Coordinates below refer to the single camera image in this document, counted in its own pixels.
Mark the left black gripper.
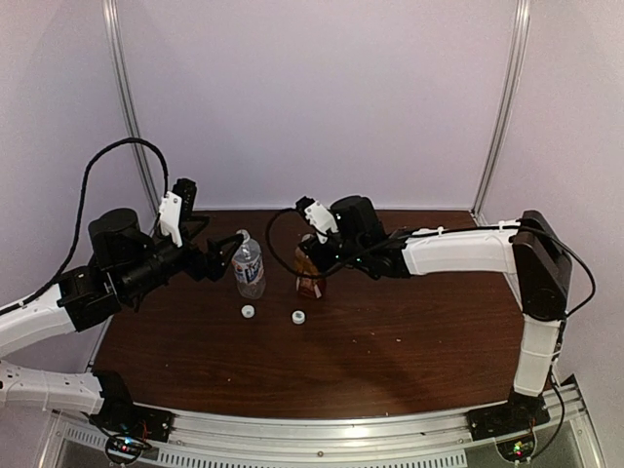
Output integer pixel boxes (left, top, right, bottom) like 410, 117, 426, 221
116, 214, 243, 300

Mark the brown tea bottle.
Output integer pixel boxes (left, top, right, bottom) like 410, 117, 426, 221
294, 247, 327, 299

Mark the clear water bottle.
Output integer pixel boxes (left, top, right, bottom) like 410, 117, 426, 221
232, 229, 266, 299

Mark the white tea bottle cap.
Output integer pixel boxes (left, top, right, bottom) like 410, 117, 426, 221
292, 310, 306, 325

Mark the white water bottle cap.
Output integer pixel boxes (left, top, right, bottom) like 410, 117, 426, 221
241, 304, 255, 319

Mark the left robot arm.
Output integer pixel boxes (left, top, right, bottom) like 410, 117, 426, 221
1, 208, 244, 433

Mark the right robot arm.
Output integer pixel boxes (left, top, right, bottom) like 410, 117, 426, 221
295, 195, 571, 431

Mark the left circuit board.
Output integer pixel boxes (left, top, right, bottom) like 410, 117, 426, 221
104, 436, 149, 464

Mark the circuit board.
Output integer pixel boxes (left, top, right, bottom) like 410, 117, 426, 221
496, 435, 536, 463
104, 436, 149, 464

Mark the right circuit board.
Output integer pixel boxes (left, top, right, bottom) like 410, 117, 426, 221
496, 435, 536, 463

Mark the right black braided cable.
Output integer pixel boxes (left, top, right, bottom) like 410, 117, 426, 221
265, 207, 597, 316

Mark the black braided cable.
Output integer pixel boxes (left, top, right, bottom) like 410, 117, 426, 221
0, 137, 172, 308
265, 207, 597, 316

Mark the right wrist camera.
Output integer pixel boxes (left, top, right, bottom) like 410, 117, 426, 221
295, 196, 338, 244

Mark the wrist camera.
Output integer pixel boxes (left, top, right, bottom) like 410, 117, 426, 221
295, 196, 338, 244
157, 177, 197, 248

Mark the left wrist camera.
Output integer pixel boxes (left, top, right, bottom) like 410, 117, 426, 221
157, 177, 197, 248

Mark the left black braided cable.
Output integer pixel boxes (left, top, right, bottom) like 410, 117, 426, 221
0, 137, 172, 308

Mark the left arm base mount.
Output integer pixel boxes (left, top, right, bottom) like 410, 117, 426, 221
91, 370, 174, 443

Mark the left aluminium frame post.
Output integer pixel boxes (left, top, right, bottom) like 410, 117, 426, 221
101, 0, 160, 215

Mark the aluminium frame post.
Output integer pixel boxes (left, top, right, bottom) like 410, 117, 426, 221
471, 0, 531, 224
101, 0, 160, 215

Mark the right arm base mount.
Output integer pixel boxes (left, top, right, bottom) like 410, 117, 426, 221
466, 387, 551, 441

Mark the front aluminium rail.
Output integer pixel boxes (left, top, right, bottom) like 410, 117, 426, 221
35, 385, 606, 467

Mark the right aluminium frame post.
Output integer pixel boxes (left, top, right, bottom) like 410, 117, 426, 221
471, 0, 531, 224

